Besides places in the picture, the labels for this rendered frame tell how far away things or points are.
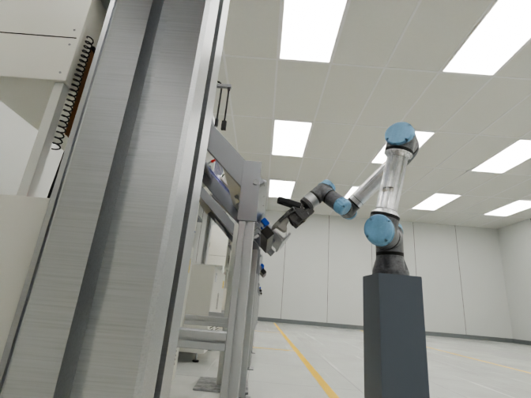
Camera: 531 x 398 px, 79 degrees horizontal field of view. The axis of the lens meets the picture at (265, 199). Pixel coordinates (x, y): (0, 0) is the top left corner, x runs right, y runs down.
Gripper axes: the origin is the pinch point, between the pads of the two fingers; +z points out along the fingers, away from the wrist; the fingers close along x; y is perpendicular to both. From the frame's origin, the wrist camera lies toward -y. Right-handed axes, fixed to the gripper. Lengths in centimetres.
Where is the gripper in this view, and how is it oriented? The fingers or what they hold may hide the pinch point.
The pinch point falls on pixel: (272, 227)
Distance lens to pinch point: 149.6
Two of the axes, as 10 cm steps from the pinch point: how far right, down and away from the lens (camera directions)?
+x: -0.2, 3.1, 9.5
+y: 6.5, 7.2, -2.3
